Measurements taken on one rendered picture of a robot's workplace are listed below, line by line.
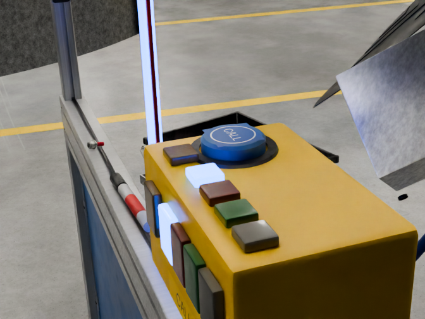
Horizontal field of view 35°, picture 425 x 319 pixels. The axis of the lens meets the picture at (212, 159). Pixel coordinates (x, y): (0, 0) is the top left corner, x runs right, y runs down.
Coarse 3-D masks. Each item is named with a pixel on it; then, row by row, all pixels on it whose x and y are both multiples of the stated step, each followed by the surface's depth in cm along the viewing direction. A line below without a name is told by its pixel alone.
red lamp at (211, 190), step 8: (208, 184) 37; (216, 184) 37; (224, 184) 37; (232, 184) 37; (200, 192) 37; (208, 192) 36; (216, 192) 36; (224, 192) 36; (232, 192) 36; (208, 200) 35; (216, 200) 35; (224, 200) 36; (232, 200) 36
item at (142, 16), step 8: (144, 0) 61; (144, 8) 62; (144, 16) 62; (144, 24) 62; (144, 32) 62; (144, 40) 63; (144, 48) 64; (144, 56) 64; (144, 64) 65; (144, 72) 65; (144, 80) 66; (144, 88) 66; (152, 104) 65; (152, 112) 66; (152, 120) 66; (152, 128) 66; (152, 136) 67
